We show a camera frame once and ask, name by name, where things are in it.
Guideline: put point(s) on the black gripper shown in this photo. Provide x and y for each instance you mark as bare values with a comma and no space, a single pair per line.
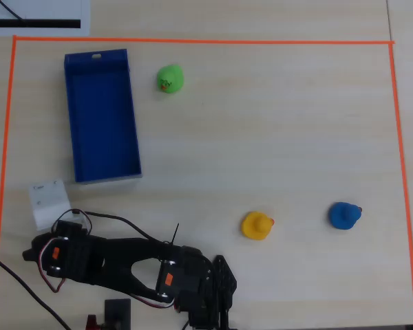
38,248

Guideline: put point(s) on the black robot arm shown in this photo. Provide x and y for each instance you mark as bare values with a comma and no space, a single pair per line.
124,254

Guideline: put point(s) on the blue rectangular open box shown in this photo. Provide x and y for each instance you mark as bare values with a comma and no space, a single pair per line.
103,120

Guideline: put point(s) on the green rubber duck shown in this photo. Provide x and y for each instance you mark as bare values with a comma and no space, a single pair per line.
172,77

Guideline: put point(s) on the yellow rubber duck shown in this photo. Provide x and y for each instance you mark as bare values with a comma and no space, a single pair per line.
256,227

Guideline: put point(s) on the blue rubber duck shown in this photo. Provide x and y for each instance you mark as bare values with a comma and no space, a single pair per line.
342,216

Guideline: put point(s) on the black clamp base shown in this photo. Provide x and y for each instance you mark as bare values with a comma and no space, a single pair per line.
117,313

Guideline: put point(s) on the black zip tie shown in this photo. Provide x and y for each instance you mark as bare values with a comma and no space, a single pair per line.
176,233

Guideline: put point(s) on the white board with black strip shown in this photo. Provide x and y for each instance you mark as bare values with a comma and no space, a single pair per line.
38,10

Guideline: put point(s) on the long horizontal orange tape strip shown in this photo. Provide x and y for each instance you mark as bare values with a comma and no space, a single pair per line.
203,41

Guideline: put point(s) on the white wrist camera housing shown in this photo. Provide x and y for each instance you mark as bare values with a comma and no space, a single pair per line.
50,203

